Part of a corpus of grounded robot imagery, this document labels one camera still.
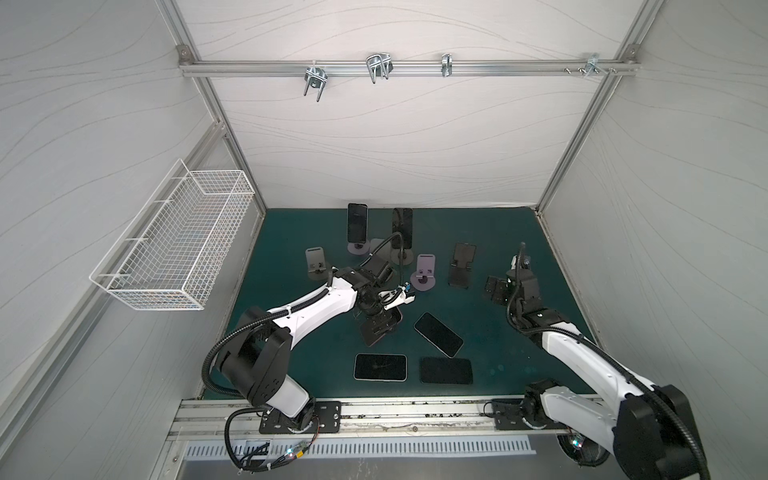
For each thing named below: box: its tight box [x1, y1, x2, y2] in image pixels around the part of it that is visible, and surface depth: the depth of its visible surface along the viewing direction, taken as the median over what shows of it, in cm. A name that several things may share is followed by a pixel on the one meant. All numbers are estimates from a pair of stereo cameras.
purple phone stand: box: [410, 254, 436, 291], surface depth 97 cm
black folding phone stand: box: [448, 243, 477, 289], surface depth 98 cm
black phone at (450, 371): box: [421, 357, 473, 385], surface depth 83 cm
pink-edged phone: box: [361, 306, 403, 347], surface depth 76 cm
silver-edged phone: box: [413, 311, 464, 359], surface depth 90 cm
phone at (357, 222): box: [347, 203, 368, 244], surface depth 103 cm
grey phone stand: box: [305, 246, 329, 281], surface depth 98 cm
